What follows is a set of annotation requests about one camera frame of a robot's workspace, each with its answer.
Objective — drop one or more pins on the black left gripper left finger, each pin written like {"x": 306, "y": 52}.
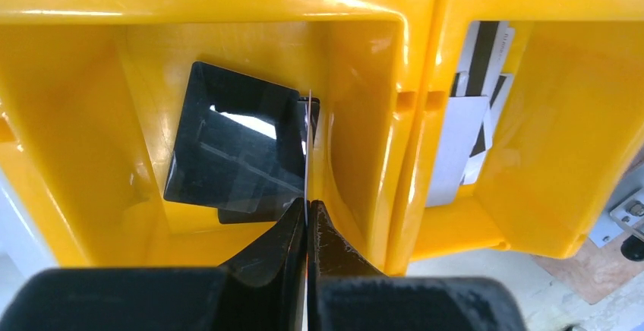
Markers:
{"x": 260, "y": 288}

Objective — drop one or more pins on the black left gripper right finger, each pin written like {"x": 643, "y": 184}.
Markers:
{"x": 346, "y": 292}

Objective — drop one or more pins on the black credit card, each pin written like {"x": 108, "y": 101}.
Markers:
{"x": 271, "y": 167}
{"x": 307, "y": 153}

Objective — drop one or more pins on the black card in bin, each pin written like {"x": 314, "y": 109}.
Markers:
{"x": 201, "y": 171}

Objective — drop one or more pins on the white cards in bin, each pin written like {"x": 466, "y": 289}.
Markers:
{"x": 477, "y": 98}

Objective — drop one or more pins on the grey metal camera stand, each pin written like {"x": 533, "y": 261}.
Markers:
{"x": 621, "y": 221}

